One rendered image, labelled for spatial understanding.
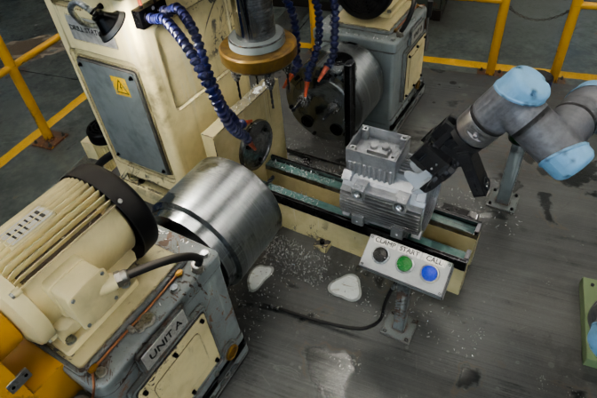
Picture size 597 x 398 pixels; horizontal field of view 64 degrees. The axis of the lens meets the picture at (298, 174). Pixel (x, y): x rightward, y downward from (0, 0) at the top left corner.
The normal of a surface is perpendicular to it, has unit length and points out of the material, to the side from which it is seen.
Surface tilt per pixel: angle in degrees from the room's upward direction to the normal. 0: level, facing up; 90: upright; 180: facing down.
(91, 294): 90
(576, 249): 0
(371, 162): 90
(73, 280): 0
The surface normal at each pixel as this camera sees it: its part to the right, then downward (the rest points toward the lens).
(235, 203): 0.49, -0.39
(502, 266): -0.07, -0.74
